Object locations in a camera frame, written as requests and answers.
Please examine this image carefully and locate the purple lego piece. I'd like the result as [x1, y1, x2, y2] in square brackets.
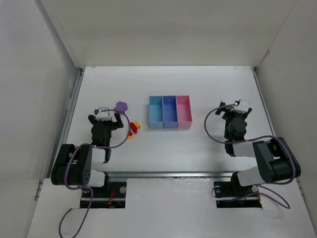
[114, 101, 128, 114]

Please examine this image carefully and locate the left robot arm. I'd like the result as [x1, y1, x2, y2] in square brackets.
[51, 112, 123, 188]

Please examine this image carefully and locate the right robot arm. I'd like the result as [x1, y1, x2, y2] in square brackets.
[214, 101, 301, 198]

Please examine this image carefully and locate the red lego piece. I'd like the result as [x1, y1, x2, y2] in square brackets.
[130, 122, 138, 134]

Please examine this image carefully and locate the yellow lego piece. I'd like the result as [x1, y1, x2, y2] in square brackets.
[134, 121, 141, 129]

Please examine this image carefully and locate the light blue container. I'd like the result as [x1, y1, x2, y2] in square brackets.
[149, 96, 163, 129]

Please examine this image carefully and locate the pink container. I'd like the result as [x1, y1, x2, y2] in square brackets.
[176, 95, 193, 129]

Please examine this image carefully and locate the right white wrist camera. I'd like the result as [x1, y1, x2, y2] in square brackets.
[231, 99, 250, 114]

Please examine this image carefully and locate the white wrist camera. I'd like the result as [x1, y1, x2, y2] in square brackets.
[231, 99, 250, 114]
[94, 107, 115, 121]

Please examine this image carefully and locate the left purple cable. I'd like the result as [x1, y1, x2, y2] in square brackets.
[58, 105, 131, 238]

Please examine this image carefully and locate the purple cable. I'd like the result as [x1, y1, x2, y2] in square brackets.
[58, 105, 131, 238]
[204, 103, 301, 210]

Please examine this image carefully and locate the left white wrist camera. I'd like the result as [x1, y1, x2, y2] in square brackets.
[94, 107, 115, 121]

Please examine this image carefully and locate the aluminium rail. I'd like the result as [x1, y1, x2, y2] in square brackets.
[107, 172, 233, 178]

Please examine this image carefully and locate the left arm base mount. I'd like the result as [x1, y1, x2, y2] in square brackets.
[91, 181, 127, 209]

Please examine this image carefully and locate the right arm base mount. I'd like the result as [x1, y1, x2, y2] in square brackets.
[211, 181, 262, 209]

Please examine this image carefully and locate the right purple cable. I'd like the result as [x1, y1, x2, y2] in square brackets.
[204, 103, 301, 210]

